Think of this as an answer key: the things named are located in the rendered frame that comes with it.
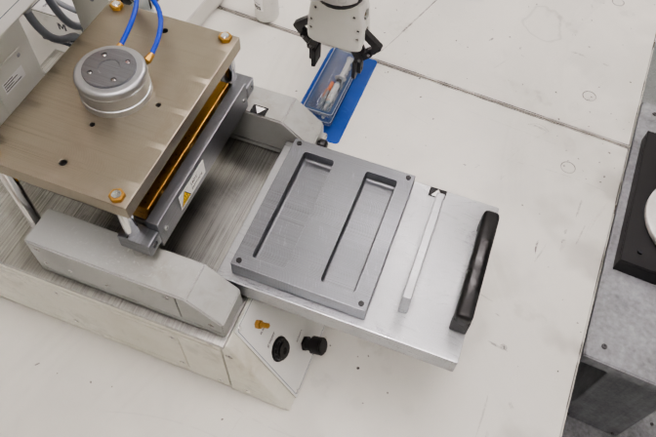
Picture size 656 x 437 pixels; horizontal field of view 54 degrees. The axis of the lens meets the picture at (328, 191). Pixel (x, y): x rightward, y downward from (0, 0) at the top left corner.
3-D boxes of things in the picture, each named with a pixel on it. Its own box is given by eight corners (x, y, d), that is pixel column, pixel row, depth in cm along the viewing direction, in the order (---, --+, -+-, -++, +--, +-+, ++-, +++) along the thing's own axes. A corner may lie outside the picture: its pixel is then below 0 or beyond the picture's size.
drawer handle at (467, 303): (448, 329, 73) (455, 314, 70) (477, 224, 81) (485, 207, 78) (465, 335, 73) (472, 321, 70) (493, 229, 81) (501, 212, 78)
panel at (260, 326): (295, 398, 90) (232, 331, 77) (364, 226, 106) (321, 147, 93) (307, 401, 89) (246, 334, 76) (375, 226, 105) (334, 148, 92)
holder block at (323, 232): (231, 273, 76) (229, 262, 74) (296, 149, 87) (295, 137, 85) (363, 320, 74) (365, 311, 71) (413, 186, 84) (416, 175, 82)
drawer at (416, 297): (218, 289, 79) (211, 258, 73) (287, 157, 91) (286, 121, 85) (451, 375, 74) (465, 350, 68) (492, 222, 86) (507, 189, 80)
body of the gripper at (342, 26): (378, -19, 104) (372, 34, 113) (319, -35, 106) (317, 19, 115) (362, 10, 100) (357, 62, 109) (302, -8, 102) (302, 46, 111)
